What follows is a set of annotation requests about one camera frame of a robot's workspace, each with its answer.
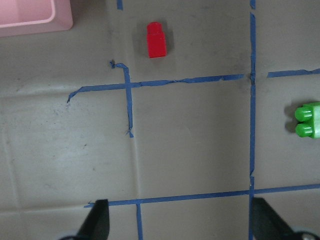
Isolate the red toy block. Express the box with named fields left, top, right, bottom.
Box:
left=146, top=21, right=167, bottom=58

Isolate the brown paper table cover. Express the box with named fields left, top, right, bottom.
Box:
left=0, top=0, right=320, bottom=240

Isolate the green toy block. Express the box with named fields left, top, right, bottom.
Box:
left=294, top=102, right=320, bottom=139

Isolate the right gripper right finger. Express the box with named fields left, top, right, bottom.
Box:
left=251, top=197, right=295, bottom=240

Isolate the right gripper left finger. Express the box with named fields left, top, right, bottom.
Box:
left=74, top=199, right=110, bottom=240

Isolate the pink plastic box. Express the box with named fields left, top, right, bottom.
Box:
left=0, top=0, right=73, bottom=37

